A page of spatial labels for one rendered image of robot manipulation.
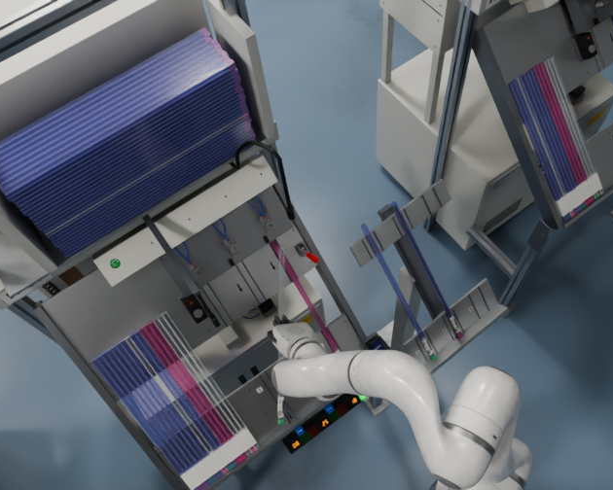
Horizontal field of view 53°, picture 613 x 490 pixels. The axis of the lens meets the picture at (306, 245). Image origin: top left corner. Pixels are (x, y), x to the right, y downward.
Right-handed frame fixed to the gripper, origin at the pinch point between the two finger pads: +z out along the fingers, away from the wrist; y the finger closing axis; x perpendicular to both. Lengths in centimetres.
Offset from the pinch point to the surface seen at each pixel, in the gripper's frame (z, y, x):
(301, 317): 35.4, -22.3, 18.7
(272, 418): 2.8, -0.8, 33.0
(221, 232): 5.7, 16.2, -25.0
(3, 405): 118, 78, 91
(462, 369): 38, -100, 54
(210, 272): 6.0, 18.5, -14.0
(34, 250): -6, 60, -28
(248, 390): 4.9, 6.5, 23.3
